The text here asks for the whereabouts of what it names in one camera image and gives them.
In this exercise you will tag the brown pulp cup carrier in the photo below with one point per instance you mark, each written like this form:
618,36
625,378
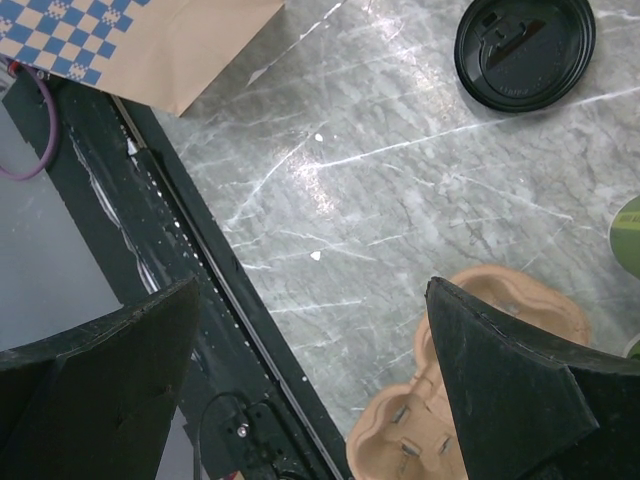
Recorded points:
407,430

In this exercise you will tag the paper takeout bag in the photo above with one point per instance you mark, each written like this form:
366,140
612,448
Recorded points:
160,53

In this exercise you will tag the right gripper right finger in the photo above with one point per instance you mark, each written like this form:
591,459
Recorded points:
528,404

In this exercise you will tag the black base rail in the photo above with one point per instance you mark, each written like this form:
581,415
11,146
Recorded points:
116,218

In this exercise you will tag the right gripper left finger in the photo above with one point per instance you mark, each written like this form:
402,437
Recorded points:
97,401

